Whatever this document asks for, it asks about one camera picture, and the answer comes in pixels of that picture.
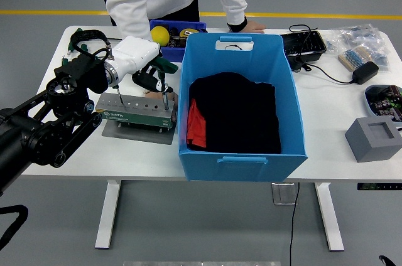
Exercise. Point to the person's left hand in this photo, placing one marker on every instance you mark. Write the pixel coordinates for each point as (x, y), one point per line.
(255, 27)

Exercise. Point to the person's right hand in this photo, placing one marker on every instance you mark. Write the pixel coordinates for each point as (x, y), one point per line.
(155, 95)

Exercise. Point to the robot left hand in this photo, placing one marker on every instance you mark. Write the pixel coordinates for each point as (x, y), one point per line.
(135, 52)

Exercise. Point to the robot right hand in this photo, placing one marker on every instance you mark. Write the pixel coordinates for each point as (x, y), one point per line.
(386, 261)

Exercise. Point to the green grey hex key stand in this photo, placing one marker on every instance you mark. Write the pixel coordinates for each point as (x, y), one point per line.
(132, 117)

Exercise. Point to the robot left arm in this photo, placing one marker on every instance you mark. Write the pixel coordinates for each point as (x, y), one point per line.
(31, 140)

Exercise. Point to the blue folding storage box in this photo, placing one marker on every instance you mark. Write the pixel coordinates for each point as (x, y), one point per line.
(238, 168)

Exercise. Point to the metal floor box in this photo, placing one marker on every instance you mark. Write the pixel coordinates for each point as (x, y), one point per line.
(284, 194)

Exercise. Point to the yellow ball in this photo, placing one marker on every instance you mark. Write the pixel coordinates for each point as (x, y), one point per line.
(160, 35)

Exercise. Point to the dark blue parts bin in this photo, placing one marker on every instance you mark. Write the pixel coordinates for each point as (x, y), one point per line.
(176, 54)

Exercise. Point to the brown metal part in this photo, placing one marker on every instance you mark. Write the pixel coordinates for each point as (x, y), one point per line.
(177, 42)

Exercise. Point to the dark brown roll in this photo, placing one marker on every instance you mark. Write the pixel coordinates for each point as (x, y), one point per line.
(173, 31)

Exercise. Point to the black plastic tray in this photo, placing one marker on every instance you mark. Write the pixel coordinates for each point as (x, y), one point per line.
(301, 46)

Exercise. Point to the red cloth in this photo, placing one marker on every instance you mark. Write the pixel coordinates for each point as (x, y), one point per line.
(196, 125)

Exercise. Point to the yellow tape measure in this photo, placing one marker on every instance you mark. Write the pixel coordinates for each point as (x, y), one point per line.
(188, 32)

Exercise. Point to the white table leg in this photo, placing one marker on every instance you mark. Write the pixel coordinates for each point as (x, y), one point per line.
(329, 215)
(108, 215)

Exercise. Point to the black table control panel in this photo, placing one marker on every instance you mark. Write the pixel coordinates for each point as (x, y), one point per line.
(380, 186)

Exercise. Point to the black cloth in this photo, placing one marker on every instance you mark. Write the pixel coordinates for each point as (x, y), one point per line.
(238, 115)

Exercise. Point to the resistor tape strip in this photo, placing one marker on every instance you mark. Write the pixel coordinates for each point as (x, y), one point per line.
(353, 57)

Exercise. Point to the clear plastic component bags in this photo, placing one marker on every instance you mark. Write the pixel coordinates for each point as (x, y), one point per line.
(361, 35)

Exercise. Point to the grey block with square recess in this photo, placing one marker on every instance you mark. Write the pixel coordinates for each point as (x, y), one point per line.
(370, 150)

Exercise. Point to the black power adapter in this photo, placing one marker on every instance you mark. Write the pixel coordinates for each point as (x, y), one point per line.
(366, 72)

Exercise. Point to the light blue tray with electronics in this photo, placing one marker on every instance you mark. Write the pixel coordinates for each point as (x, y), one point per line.
(384, 103)

